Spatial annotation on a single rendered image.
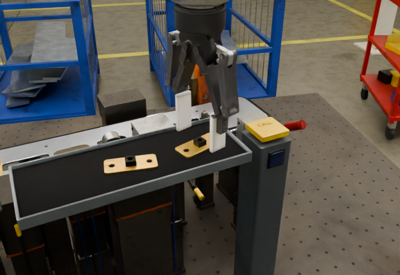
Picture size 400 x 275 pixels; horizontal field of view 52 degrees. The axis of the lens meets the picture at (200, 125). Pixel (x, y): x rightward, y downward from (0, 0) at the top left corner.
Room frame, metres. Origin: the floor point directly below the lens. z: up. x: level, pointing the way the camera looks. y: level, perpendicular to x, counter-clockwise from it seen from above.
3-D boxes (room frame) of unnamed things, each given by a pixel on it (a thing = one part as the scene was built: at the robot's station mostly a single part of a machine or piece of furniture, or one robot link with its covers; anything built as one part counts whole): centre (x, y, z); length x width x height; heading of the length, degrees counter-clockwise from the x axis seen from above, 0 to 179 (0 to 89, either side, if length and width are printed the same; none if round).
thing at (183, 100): (0.64, 0.03, 1.21); 0.03 x 0.01 x 0.07; 130
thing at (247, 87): (3.28, -0.04, 0.48); 1.20 x 0.80 x 0.95; 14
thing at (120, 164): (0.55, 0.11, 1.17); 0.08 x 0.04 x 0.01; 103
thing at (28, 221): (0.55, 0.11, 1.16); 0.37 x 0.14 x 0.02; 116
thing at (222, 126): (0.55, -0.04, 1.24); 0.03 x 0.01 x 0.05; 40
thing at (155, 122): (0.74, 0.09, 0.90); 0.13 x 0.08 x 0.41; 26
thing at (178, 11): (0.60, 0.00, 1.36); 0.08 x 0.07 x 0.09; 40
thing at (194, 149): (0.60, 0.00, 1.17); 0.08 x 0.04 x 0.01; 130
